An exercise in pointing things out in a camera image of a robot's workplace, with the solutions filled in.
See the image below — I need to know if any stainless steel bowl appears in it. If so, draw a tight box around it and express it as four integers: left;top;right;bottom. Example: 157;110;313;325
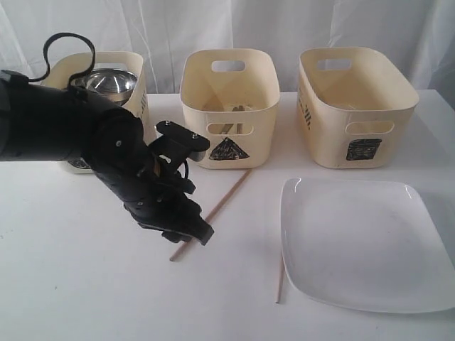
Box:
71;68;138;106

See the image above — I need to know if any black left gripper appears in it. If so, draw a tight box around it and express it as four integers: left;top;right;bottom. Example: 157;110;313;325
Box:
92;148;214;246

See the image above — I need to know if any white square plate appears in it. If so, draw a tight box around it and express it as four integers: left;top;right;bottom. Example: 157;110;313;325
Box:
280;178;454;314

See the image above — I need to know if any steel spoon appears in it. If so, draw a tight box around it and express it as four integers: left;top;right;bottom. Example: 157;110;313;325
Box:
224;104;253;112

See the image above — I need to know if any cream bin with square mark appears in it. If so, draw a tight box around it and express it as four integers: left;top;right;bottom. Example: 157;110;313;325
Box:
297;47;419;169

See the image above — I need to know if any wooden chopstick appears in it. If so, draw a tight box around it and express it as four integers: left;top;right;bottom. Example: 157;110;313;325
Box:
169;169;253;262
274;255;285;304

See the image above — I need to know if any steel table knife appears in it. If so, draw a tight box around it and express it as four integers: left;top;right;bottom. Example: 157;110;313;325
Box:
210;123;234;135

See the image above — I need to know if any cream bin with triangle mark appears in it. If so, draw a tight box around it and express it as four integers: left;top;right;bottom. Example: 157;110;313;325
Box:
180;48;280;170

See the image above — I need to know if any white backdrop curtain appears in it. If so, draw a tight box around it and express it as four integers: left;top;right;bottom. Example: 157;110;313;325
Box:
1;1;454;102

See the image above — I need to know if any cream bin with circle mark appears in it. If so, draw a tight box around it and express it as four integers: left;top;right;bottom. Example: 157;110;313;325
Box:
38;51;157;175

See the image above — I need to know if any black camera cable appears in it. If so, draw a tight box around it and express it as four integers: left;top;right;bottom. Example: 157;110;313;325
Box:
26;32;96;85

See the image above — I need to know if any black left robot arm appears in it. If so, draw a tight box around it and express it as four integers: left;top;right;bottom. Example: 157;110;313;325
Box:
1;70;213;244

